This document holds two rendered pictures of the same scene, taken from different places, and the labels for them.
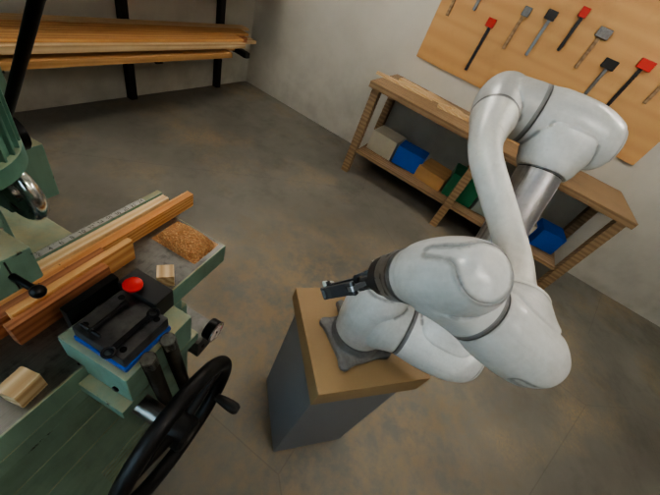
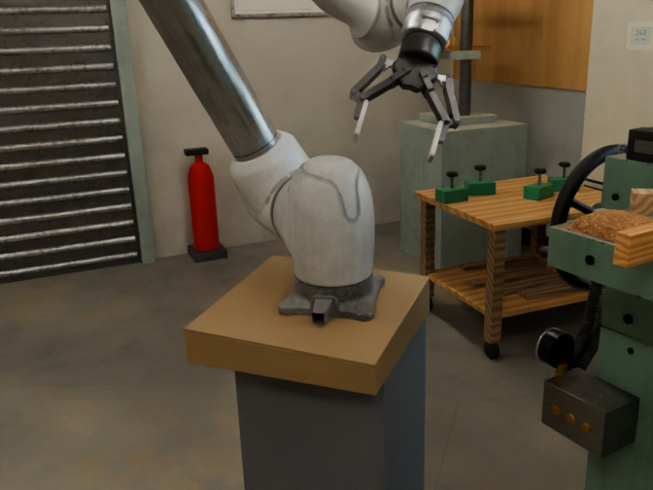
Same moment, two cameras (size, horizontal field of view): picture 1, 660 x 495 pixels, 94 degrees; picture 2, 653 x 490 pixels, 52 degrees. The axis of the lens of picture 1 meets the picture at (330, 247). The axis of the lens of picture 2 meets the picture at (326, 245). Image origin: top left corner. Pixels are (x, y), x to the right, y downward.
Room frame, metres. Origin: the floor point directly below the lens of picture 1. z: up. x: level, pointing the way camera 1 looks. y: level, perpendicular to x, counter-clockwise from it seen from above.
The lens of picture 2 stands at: (1.32, 0.79, 1.18)
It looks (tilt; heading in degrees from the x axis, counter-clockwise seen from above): 18 degrees down; 233
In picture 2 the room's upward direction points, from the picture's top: 2 degrees counter-clockwise
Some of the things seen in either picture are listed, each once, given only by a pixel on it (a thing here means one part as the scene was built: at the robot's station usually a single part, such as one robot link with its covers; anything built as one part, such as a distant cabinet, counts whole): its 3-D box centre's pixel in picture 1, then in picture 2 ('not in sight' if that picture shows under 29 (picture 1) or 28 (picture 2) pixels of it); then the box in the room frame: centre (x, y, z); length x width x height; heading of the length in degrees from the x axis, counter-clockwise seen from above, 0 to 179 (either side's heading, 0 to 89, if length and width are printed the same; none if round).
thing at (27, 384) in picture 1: (23, 386); not in sight; (0.09, 0.33, 0.92); 0.04 x 0.03 x 0.04; 0
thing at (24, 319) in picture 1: (65, 300); not in sight; (0.22, 0.39, 0.92); 0.17 x 0.02 x 0.05; 173
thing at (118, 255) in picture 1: (81, 280); not in sight; (0.27, 0.40, 0.93); 0.22 x 0.01 x 0.06; 173
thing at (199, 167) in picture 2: not in sight; (202, 203); (-0.27, -2.45, 0.30); 0.19 x 0.18 x 0.60; 75
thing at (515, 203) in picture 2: not in sight; (518, 247); (-0.82, -0.80, 0.32); 0.66 x 0.57 x 0.64; 164
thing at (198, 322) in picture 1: (192, 330); (587, 410); (0.43, 0.28, 0.58); 0.12 x 0.08 x 0.08; 83
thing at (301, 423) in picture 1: (320, 383); (339, 459); (0.58, -0.19, 0.30); 0.30 x 0.30 x 0.60; 30
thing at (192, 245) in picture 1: (186, 238); (620, 222); (0.47, 0.33, 0.91); 0.12 x 0.09 x 0.03; 83
